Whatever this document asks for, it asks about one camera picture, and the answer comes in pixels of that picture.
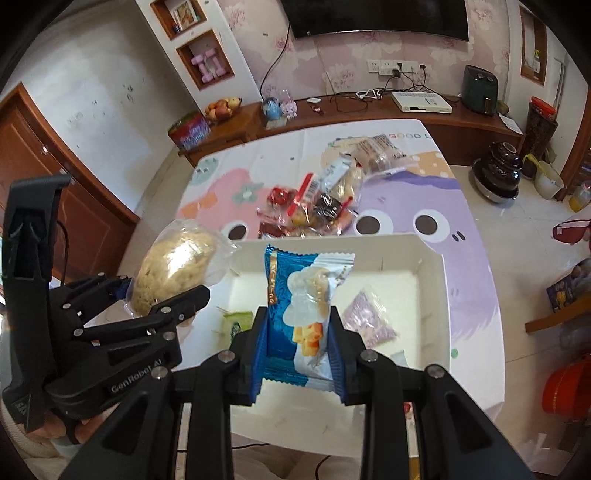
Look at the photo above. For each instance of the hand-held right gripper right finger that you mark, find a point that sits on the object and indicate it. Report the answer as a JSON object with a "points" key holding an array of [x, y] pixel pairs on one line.
{"points": [[334, 364]]}

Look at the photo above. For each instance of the blue snack packet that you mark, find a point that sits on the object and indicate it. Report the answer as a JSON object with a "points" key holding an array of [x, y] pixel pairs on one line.
{"points": [[300, 295]]}

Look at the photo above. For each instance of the fruit bowl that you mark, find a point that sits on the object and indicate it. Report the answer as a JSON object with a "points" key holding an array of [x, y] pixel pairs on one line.
{"points": [[221, 110]]}

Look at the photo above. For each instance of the red bucket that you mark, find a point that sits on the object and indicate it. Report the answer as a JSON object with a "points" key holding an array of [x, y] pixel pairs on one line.
{"points": [[568, 390]]}

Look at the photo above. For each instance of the dark ceramic jar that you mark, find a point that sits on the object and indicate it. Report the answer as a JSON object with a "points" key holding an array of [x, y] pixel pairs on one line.
{"points": [[498, 173]]}

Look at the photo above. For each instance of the white paper sheet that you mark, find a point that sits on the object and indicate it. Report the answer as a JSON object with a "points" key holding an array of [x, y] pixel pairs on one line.
{"points": [[511, 124]]}

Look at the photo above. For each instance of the yellow liquid bottle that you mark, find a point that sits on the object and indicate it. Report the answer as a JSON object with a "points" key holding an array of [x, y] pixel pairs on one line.
{"points": [[581, 201]]}

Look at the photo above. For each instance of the person's left hand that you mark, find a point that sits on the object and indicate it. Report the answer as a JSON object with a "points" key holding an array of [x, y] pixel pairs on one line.
{"points": [[46, 427]]}

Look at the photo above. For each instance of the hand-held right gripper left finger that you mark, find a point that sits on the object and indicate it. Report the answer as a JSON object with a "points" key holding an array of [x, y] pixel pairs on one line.
{"points": [[258, 364]]}

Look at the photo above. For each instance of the wall-mounted television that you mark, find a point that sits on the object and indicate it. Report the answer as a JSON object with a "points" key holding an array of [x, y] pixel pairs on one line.
{"points": [[369, 16]]}

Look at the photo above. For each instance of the cartoon printed tablecloth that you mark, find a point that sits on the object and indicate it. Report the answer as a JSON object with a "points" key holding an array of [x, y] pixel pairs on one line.
{"points": [[461, 258]]}

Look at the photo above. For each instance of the white wall outlet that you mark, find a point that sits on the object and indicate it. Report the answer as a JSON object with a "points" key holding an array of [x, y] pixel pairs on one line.
{"points": [[378, 67], [406, 67]]}

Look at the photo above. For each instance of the tall dark jar red lid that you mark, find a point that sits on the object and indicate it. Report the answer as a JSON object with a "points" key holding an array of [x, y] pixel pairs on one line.
{"points": [[538, 129]]}

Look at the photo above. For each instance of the blue printed box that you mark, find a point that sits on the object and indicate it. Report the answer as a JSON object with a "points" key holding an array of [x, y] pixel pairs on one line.
{"points": [[563, 295]]}

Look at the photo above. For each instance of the purple snack packet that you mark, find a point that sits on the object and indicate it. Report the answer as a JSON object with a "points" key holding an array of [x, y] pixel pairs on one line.
{"points": [[369, 323]]}

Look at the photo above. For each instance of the wooden television cabinet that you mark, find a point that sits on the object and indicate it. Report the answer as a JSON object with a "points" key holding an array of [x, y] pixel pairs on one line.
{"points": [[461, 122]]}

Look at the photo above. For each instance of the wooden door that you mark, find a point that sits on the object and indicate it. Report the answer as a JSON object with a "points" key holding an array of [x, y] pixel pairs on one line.
{"points": [[69, 184]]}

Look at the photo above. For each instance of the blue snow globe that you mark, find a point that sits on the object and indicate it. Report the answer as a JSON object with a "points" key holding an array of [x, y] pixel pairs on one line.
{"points": [[271, 110]]}

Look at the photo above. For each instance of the red round tin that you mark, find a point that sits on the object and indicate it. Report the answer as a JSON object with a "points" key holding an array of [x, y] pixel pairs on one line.
{"points": [[189, 133]]}

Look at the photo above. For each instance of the round rice cake packet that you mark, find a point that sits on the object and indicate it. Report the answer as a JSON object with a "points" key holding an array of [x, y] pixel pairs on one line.
{"points": [[175, 258]]}

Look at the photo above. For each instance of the pile of snack packets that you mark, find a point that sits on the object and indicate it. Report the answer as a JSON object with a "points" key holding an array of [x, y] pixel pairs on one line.
{"points": [[323, 203]]}

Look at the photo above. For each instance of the white mop pole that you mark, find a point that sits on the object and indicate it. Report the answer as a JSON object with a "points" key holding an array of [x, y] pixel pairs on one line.
{"points": [[559, 78]]}

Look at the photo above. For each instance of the white bucket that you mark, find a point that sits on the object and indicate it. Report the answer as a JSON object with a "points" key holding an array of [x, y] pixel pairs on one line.
{"points": [[547, 182]]}

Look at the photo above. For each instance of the white set-top box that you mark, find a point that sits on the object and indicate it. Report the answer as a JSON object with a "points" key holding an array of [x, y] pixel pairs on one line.
{"points": [[422, 102]]}

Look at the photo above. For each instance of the white plastic tray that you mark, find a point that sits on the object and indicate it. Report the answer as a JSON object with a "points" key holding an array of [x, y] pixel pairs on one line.
{"points": [[397, 295]]}

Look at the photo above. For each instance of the pink toy figure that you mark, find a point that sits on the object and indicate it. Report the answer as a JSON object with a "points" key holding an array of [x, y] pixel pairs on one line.
{"points": [[288, 107]]}

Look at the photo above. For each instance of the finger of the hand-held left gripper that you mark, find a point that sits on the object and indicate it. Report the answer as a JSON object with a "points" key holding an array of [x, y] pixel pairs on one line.
{"points": [[180, 307], [92, 286]]}

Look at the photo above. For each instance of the green snack packet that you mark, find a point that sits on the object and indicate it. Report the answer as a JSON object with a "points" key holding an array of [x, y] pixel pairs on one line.
{"points": [[238, 325]]}

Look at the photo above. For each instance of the picture frame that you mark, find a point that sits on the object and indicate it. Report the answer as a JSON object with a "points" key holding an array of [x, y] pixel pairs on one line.
{"points": [[188, 14]]}

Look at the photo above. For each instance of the dark green air fryer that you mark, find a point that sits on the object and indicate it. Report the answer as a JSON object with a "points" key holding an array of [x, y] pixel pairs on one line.
{"points": [[480, 87]]}

